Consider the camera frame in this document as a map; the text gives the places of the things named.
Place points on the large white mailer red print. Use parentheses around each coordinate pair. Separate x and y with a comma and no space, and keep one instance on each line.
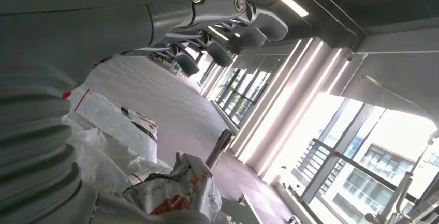
(178,188)

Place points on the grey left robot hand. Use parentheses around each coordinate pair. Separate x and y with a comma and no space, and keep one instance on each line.
(85,20)

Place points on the white mailer red line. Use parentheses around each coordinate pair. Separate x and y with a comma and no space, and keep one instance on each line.
(109,119)

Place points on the plain white mailer package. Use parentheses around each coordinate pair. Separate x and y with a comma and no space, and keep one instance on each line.
(99,167)

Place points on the metal cylinder post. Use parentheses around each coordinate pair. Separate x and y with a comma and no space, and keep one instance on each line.
(219,148)

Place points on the white wheeled stand frame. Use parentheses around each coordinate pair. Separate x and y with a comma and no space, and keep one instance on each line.
(394,195)

